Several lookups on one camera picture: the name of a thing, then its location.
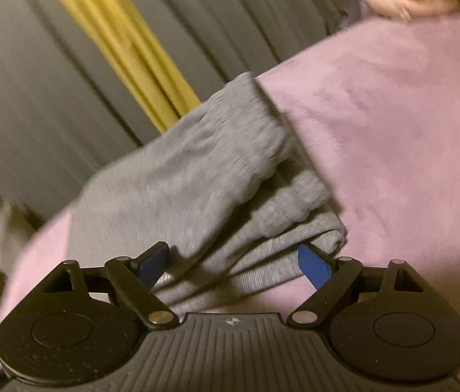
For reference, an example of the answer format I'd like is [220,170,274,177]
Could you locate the yellow curtain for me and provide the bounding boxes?
[33,0,204,135]

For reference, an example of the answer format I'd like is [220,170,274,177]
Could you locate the grey pants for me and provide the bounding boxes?
[67,71,350,316]

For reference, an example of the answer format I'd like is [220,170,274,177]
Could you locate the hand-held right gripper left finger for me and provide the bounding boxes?
[41,242,178,328]

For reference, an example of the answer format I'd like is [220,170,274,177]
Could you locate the grey curtain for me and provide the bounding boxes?
[0,0,363,229]

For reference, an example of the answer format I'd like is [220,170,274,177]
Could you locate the pink blanket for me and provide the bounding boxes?
[0,12,460,392]

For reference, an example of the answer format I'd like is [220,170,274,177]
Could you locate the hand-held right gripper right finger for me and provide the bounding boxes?
[287,243,425,328]

